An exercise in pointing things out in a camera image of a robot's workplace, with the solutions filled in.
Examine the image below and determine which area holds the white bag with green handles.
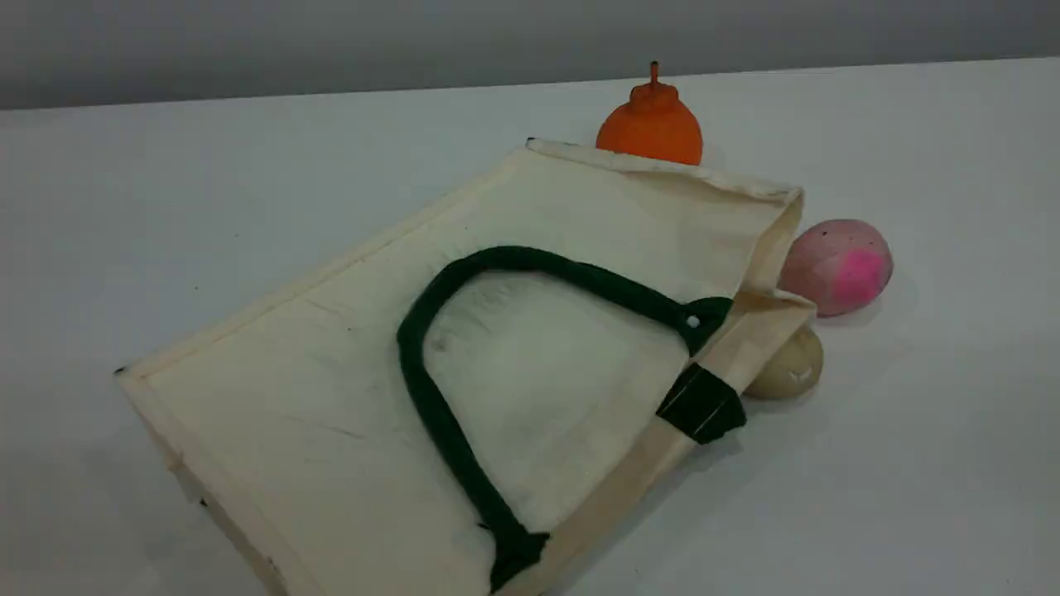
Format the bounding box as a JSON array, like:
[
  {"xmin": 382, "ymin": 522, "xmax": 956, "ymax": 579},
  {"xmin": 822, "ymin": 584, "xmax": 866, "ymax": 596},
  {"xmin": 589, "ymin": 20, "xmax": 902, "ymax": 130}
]
[{"xmin": 114, "ymin": 137, "xmax": 817, "ymax": 596}]

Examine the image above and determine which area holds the orange pear-shaped toy fruit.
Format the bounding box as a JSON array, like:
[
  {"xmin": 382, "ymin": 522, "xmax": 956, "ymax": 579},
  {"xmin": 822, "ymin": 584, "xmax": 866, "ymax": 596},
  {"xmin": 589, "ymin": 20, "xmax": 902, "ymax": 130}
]
[{"xmin": 596, "ymin": 60, "xmax": 703, "ymax": 166}]

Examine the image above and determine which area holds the round beige bun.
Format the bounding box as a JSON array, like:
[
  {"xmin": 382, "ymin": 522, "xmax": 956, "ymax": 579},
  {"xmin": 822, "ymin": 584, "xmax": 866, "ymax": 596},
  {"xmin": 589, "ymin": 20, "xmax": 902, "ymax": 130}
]
[{"xmin": 744, "ymin": 327, "xmax": 825, "ymax": 401}]

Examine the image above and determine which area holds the pink peach bun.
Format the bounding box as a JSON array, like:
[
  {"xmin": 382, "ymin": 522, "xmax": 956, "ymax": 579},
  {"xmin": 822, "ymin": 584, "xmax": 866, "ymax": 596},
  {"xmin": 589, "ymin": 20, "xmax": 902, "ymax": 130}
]
[{"xmin": 778, "ymin": 219, "xmax": 894, "ymax": 317}]

